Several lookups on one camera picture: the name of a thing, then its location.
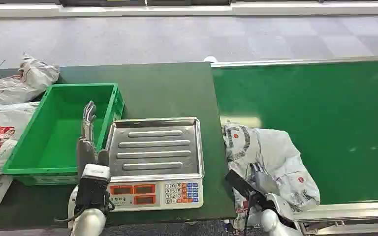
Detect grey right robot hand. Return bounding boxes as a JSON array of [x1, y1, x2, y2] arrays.
[[225, 163, 282, 211]]

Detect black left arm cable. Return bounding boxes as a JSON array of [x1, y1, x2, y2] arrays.
[[54, 192, 116, 224]]

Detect green plastic crate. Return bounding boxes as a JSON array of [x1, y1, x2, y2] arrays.
[[2, 83, 126, 186]]

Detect grey plastic parcel bag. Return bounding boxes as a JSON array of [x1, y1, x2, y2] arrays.
[[222, 123, 321, 230]]

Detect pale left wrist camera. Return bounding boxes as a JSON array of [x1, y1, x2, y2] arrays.
[[81, 163, 112, 182]]

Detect electronic scale with steel tray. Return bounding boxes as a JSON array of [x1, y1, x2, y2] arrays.
[[105, 117, 205, 213]]

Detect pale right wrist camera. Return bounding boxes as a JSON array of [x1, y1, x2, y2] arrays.
[[266, 193, 296, 223]]

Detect white parcel bag red print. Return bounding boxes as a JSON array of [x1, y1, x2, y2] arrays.
[[0, 101, 40, 205]]

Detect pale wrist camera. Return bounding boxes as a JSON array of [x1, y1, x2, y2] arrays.
[[266, 193, 296, 223], [81, 163, 112, 182]]

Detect aluminium conveyor frame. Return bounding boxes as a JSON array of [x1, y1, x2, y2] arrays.
[[210, 57, 378, 236]]

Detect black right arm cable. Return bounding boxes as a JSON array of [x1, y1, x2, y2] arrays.
[[243, 194, 253, 236]]

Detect green conveyor belt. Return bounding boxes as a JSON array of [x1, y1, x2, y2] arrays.
[[212, 59, 378, 206]]

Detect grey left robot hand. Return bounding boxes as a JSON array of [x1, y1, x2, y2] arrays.
[[76, 100, 110, 179]]

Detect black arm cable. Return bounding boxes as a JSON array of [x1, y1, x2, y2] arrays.
[[243, 194, 253, 236], [54, 192, 116, 224]]

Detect crumpled white parcel bag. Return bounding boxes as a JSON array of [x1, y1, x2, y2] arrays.
[[0, 53, 61, 108]]

